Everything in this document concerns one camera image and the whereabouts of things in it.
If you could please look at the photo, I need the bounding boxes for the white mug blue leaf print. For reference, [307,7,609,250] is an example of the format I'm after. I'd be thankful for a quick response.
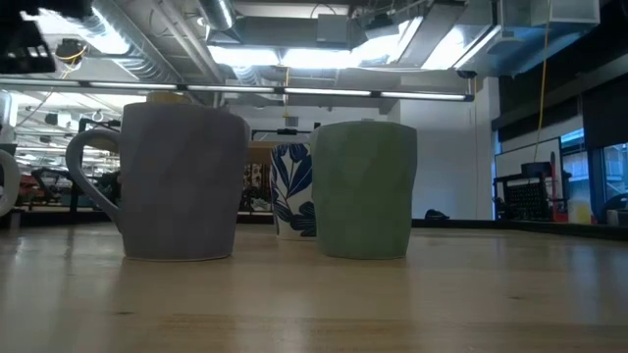
[269,141,318,241]

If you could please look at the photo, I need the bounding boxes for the purple faceted mug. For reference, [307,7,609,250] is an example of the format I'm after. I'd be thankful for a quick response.
[65,101,252,262]

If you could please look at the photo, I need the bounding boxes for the green faceted mug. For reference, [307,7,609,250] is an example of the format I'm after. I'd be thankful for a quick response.
[310,120,419,261]

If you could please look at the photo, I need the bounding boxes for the long ceiling light strip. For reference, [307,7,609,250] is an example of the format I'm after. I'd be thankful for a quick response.
[0,76,476,103]

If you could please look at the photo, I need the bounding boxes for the yellow container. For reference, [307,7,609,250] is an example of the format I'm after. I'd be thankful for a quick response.
[567,198,594,226]

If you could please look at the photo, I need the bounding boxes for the silver spiral air duct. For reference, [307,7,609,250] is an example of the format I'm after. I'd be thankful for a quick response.
[90,0,181,84]
[195,0,236,31]

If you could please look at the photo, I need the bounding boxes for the black wire cart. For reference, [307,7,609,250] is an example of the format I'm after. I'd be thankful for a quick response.
[493,162,568,223]

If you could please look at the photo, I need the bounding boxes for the black aluminium table frame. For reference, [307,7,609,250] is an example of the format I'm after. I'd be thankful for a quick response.
[0,208,628,241]

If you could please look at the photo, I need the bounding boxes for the yellow hanging cable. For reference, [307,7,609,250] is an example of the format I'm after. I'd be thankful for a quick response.
[532,0,553,151]

